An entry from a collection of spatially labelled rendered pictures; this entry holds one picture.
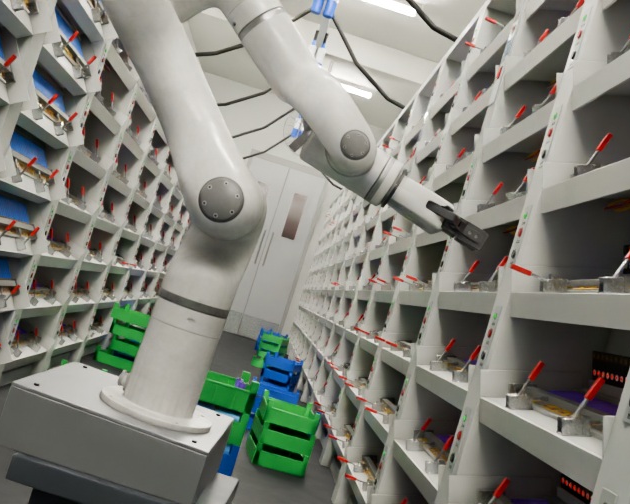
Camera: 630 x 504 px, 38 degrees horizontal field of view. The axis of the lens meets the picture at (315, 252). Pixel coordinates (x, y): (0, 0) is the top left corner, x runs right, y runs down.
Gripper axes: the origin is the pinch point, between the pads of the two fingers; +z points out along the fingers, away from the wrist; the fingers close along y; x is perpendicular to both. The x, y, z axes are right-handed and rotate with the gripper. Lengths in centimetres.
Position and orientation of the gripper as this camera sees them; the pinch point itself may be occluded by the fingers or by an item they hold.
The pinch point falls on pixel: (471, 236)
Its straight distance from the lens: 152.5
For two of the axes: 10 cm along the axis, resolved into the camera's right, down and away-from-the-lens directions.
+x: 5.3, -8.5, 0.6
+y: 0.6, -0.4, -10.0
